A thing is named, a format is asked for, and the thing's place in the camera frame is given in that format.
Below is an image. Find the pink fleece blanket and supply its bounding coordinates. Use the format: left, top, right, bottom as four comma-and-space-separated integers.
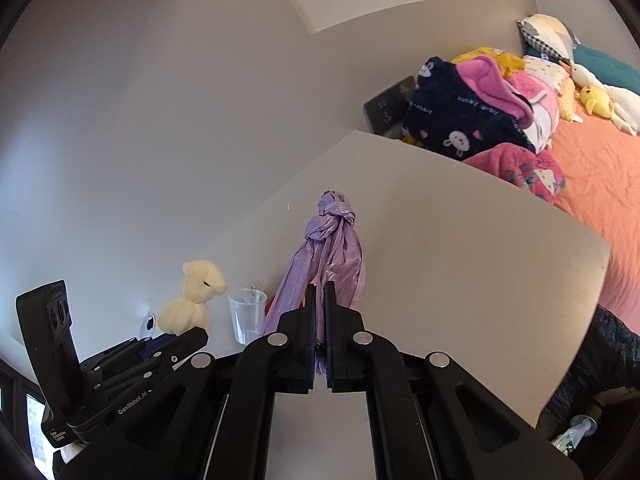
452, 55, 535, 131

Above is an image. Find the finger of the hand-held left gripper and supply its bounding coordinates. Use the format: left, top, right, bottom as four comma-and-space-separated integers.
92, 326, 210, 392
79, 336, 168, 370

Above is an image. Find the purple plastic bag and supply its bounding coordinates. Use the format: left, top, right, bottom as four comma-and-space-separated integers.
260, 189, 368, 377

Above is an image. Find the teal cushion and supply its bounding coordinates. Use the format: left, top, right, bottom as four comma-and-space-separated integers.
524, 43, 640, 96

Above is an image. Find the white printed pillow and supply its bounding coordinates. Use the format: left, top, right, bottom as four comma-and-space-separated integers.
522, 54, 571, 92

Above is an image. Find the yellow cloth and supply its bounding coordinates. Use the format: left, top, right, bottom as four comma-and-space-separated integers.
449, 46, 526, 79

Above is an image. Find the black trash bag bin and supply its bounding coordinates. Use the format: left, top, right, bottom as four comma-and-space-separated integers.
537, 305, 640, 442

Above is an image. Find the clear plastic cup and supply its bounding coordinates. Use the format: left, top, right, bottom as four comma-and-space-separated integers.
228, 288, 269, 346

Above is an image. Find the small cream plush toy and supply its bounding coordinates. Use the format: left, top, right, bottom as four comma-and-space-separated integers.
158, 259, 229, 336

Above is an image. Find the navy rabbit print blanket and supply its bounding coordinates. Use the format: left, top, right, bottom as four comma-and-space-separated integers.
401, 56, 539, 162

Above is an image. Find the yellow duck plush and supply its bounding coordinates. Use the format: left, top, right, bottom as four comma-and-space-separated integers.
578, 84, 616, 119

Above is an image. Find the pink printed blanket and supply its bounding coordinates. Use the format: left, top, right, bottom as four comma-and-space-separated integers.
462, 142, 567, 205

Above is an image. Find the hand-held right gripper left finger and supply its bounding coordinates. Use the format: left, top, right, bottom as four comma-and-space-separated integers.
52, 282, 317, 480

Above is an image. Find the patchwork pillow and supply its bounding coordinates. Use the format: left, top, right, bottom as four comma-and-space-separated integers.
517, 13, 581, 66

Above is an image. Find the orange bedsheet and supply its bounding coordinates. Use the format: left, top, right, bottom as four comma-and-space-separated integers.
545, 109, 640, 322

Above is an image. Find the cream dotted pillow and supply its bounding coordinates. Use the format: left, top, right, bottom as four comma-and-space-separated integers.
557, 77, 584, 124

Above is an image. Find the dark wall socket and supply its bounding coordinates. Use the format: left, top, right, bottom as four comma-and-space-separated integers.
363, 75, 417, 136

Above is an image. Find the white milk bottle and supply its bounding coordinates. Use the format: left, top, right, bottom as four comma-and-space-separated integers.
550, 414, 599, 456

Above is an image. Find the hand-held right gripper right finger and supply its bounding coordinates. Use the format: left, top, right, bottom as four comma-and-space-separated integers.
323, 281, 584, 480

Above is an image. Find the white goose plush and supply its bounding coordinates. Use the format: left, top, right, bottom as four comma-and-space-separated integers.
570, 62, 640, 136

